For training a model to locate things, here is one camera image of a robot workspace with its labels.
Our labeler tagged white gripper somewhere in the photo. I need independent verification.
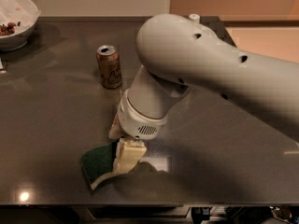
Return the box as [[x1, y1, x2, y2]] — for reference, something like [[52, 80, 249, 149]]
[[108, 90, 167, 174]]

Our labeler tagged green and yellow sponge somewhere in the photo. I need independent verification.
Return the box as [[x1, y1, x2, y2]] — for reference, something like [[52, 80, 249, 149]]
[[81, 141, 124, 190]]

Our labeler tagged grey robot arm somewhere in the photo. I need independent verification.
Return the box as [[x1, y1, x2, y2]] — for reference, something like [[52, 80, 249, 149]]
[[108, 14, 299, 173]]

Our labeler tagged clear plastic water bottle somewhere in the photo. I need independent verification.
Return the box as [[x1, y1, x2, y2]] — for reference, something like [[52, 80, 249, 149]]
[[189, 14, 200, 23]]

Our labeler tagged gold soda can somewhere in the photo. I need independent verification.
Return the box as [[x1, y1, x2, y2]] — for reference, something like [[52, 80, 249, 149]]
[[96, 45, 122, 89]]

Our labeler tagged white bowl with snacks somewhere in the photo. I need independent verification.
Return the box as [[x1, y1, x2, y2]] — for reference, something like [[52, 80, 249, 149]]
[[0, 0, 41, 51]]

